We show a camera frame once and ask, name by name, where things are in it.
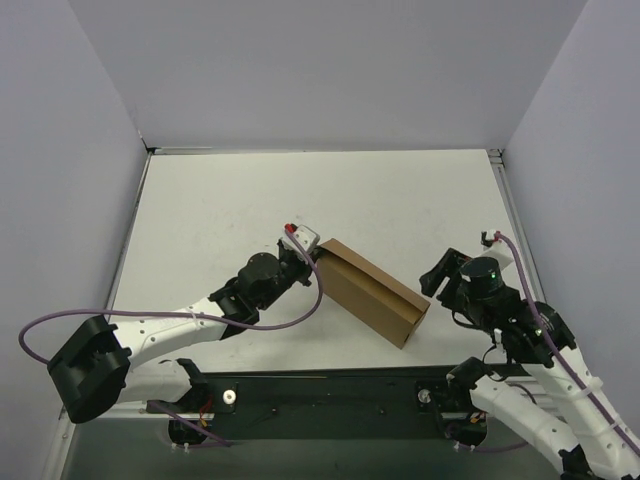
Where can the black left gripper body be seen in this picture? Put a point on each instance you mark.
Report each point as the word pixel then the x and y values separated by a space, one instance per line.
pixel 302 265

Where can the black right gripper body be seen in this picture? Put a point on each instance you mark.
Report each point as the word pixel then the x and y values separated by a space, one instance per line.
pixel 442 272

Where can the brown cardboard box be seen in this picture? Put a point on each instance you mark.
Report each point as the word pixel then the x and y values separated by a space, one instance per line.
pixel 383 303

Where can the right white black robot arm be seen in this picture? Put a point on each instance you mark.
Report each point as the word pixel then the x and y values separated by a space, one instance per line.
pixel 585 438

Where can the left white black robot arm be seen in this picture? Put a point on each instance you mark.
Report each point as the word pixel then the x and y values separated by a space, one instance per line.
pixel 103 364

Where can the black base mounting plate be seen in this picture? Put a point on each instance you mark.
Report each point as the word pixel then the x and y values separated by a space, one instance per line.
pixel 404 403

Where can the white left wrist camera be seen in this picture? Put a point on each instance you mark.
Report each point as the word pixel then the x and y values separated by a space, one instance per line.
pixel 300 237

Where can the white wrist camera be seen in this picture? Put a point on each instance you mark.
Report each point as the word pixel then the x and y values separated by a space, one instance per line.
pixel 300 237
pixel 494 247

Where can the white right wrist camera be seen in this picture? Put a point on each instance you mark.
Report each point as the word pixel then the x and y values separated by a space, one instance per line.
pixel 494 247

